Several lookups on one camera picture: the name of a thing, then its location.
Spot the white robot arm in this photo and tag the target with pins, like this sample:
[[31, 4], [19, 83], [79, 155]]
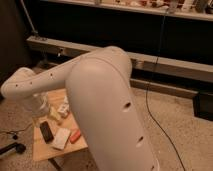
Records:
[[100, 97]]

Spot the yellow sponge piece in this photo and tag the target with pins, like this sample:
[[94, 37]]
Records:
[[55, 115]]

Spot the orange carrot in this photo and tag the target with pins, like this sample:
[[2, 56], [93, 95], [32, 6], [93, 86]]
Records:
[[75, 136]]

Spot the white paper cup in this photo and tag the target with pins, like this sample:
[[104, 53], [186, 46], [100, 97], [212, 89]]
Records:
[[45, 107]]

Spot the white rectangular box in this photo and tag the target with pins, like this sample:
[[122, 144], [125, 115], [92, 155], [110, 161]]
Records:
[[61, 138]]

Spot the wooden table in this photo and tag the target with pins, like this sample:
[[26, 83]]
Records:
[[45, 151]]

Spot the black smartphone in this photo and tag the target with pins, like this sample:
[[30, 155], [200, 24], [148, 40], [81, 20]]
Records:
[[46, 132]]

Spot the black cylindrical floor object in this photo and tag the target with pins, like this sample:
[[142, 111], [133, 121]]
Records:
[[18, 147]]

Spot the upper shelf with items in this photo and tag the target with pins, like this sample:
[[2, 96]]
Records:
[[174, 8]]

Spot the metal shelf rail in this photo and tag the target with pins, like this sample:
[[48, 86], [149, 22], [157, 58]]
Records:
[[190, 70]]

